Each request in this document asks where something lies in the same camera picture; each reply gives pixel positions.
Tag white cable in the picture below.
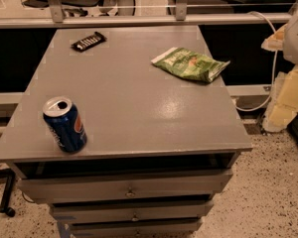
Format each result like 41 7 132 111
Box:
233 11 278 113

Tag blue pepsi can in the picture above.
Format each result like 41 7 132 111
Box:
43 96 87 153

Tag grey drawer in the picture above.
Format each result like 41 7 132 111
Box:
70 218 202 238
51 199 214 224
17 169 232 203

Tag middle grey drawer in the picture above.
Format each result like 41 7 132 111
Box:
51 199 214 224

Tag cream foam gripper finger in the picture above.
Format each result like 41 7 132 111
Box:
261 25 285 52

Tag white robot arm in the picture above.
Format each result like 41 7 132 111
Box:
261 9 298 132

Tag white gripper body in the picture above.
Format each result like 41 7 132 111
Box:
262 65 298 133

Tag green jalapeno chip bag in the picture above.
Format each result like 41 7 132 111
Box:
151 48 229 83

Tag black office chair base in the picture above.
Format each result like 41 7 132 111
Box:
0 162 17 218

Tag top grey drawer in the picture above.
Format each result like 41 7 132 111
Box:
17 169 232 203

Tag black candy bar wrapper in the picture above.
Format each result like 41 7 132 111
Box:
72 32 106 53

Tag bottom grey drawer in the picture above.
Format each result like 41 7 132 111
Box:
70 218 202 238

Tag grey metal window rail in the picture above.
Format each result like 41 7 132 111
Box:
0 0 296 29

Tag grey drawer cabinet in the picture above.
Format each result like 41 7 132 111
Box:
0 25 253 238

